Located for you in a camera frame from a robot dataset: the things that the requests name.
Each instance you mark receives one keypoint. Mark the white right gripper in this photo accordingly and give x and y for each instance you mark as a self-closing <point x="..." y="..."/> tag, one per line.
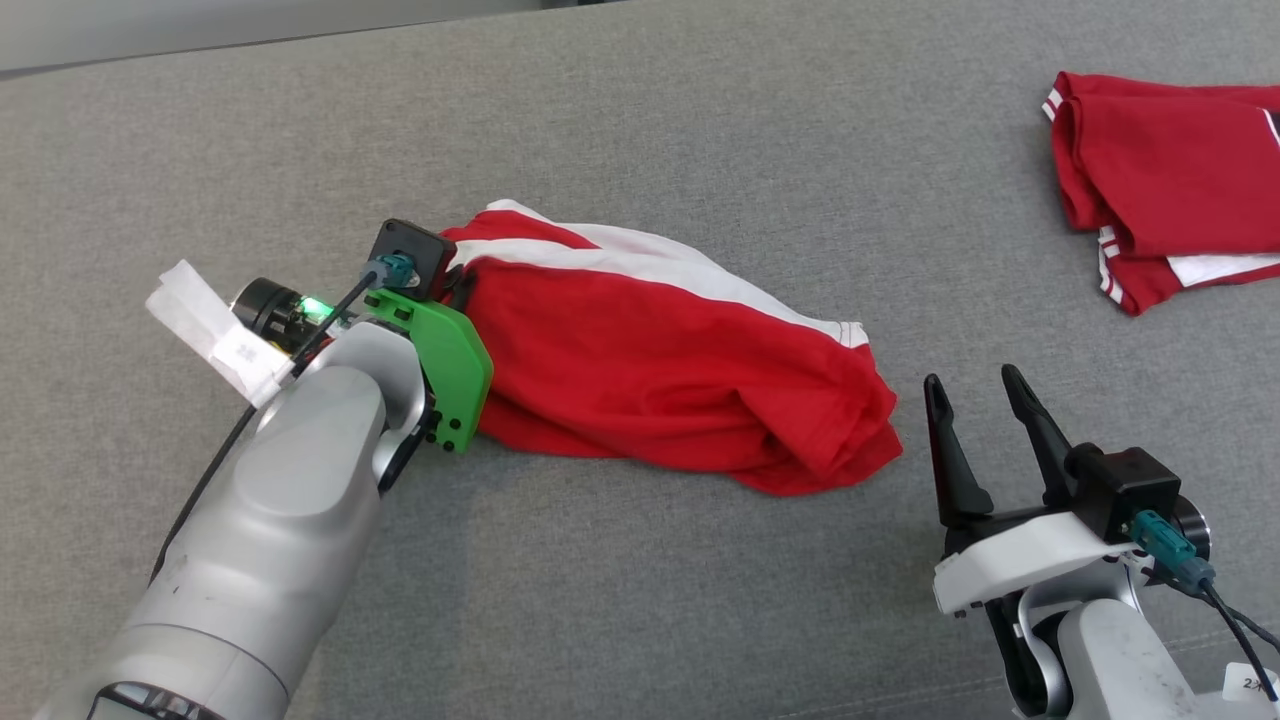
<point x="1020" y="560"/>

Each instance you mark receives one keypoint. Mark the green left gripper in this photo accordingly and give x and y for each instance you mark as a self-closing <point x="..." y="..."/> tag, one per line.
<point x="450" y="370"/>

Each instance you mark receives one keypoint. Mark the red and white shirt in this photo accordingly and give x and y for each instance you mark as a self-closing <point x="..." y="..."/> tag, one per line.
<point x="650" y="380"/>
<point x="1170" y="170"/>

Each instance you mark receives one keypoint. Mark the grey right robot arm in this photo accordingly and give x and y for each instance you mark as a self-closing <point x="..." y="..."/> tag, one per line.
<point x="1120" y="660"/>

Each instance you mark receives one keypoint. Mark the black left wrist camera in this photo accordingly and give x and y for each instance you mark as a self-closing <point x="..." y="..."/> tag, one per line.
<point x="415" y="250"/>

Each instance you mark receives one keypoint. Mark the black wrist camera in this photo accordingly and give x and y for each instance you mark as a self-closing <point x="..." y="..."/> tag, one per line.
<point x="415" y="250"/>
<point x="1130" y="490"/>

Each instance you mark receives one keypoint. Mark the teal left camera connector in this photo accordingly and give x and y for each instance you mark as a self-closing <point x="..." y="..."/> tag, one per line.
<point x="393" y="272"/>

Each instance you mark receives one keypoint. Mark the teal camera connector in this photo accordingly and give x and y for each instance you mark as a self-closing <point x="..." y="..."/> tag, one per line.
<point x="393" y="272"/>
<point x="1175" y="550"/>

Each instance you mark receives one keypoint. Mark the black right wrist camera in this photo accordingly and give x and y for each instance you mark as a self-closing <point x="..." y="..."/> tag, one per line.
<point x="1130" y="490"/>

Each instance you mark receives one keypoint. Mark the teal right camera connector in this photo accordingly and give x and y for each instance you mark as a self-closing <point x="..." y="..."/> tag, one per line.
<point x="1175" y="550"/>

